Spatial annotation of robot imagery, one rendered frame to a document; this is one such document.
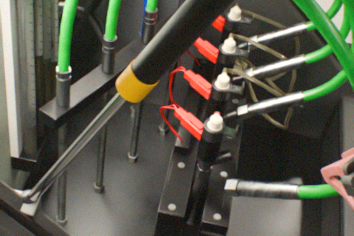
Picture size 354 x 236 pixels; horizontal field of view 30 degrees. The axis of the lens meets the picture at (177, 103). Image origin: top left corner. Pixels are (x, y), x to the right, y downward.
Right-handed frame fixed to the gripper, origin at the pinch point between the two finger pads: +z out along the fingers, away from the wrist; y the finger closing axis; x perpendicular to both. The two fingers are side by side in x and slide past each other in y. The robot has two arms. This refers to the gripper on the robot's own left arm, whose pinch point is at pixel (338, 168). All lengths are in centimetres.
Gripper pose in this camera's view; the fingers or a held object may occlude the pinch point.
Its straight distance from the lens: 70.1
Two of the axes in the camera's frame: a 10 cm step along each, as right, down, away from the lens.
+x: 4.5, 8.7, 2.2
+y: -8.0, 5.0, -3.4
